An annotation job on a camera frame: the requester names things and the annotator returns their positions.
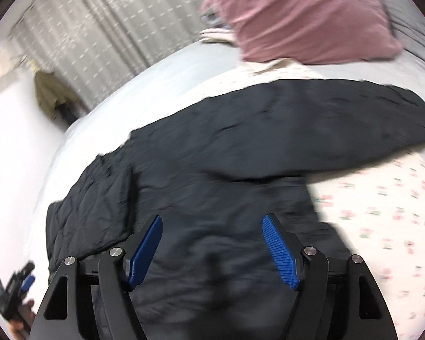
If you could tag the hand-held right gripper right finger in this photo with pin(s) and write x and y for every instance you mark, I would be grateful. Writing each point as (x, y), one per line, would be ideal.
(279, 251)

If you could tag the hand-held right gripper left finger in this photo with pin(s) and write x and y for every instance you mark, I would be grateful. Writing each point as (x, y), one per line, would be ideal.
(145, 248)

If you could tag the black puffer jacket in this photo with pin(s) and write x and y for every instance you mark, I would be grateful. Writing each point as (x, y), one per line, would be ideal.
(216, 156)

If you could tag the person's left hand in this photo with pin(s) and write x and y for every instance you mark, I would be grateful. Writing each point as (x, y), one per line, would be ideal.
(23, 320)

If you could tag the white cherry print sheet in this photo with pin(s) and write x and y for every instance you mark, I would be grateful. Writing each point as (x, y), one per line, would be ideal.
(375, 219)

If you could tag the grey plush bed cover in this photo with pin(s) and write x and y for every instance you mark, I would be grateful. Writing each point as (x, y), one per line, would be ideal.
(163, 78)

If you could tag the olive green hanging jacket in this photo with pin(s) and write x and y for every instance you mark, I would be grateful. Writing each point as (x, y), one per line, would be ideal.
(51, 92)

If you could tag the grey star print curtain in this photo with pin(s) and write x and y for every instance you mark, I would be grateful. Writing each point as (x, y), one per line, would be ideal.
(102, 24)

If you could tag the folded pale cloth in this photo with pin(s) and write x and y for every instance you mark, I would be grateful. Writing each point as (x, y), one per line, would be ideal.
(219, 32)

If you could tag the pink velvet pillow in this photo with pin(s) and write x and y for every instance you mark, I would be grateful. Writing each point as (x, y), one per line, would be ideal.
(304, 17)

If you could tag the grey quilted blanket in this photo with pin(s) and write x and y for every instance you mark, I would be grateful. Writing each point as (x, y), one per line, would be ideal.
(414, 24)

